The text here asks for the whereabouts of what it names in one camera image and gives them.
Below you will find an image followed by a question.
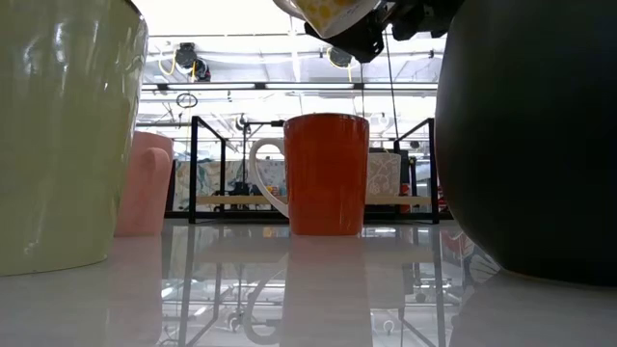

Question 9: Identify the ceiling light bar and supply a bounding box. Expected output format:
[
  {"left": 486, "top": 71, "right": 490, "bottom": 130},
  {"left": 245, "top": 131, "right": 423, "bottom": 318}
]
[{"left": 141, "top": 81, "right": 440, "bottom": 93}]

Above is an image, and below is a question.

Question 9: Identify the black ceiling cable reel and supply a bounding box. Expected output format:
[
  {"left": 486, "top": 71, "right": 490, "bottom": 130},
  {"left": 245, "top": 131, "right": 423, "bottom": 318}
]
[
  {"left": 327, "top": 46, "right": 354, "bottom": 70},
  {"left": 191, "top": 58, "right": 212, "bottom": 83},
  {"left": 174, "top": 41, "right": 200, "bottom": 70}
]

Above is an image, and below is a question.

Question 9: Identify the yellow patterned mug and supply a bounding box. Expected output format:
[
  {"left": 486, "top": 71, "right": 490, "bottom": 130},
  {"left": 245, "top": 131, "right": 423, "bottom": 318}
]
[{"left": 272, "top": 0, "right": 383, "bottom": 40}]

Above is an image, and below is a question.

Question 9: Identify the marbled blue white panel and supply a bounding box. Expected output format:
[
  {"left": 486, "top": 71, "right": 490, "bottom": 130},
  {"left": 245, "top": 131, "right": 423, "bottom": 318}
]
[{"left": 173, "top": 158, "right": 286, "bottom": 212}]

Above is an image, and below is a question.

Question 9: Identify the pale green mug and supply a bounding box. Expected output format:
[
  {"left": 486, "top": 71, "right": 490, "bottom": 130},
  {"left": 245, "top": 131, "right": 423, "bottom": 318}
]
[{"left": 0, "top": 0, "right": 149, "bottom": 279}]

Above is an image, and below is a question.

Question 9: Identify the pink mug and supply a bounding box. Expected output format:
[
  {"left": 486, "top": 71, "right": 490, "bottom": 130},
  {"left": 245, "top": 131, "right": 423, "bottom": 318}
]
[{"left": 114, "top": 130, "right": 174, "bottom": 238}]

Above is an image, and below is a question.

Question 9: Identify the black hanging cable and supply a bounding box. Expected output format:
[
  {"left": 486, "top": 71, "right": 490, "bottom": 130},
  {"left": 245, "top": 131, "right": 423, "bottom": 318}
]
[{"left": 383, "top": 33, "right": 401, "bottom": 142}]

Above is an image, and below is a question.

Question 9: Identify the all black mug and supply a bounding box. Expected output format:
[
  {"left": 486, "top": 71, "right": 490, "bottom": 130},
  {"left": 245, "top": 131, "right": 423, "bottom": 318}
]
[{"left": 434, "top": 0, "right": 617, "bottom": 288}]

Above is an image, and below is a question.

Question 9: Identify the red mug white interior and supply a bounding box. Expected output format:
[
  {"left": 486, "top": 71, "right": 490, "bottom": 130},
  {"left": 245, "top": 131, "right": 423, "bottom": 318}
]
[{"left": 248, "top": 113, "right": 371, "bottom": 237}]

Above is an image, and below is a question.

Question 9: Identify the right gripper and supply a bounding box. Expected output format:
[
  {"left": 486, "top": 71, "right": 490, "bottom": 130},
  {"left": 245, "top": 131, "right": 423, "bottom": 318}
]
[{"left": 303, "top": 0, "right": 464, "bottom": 65}]

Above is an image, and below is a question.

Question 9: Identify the wooden shelf black frame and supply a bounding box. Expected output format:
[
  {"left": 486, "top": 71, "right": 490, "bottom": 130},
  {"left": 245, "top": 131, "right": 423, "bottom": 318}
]
[{"left": 187, "top": 115, "right": 441, "bottom": 226}]

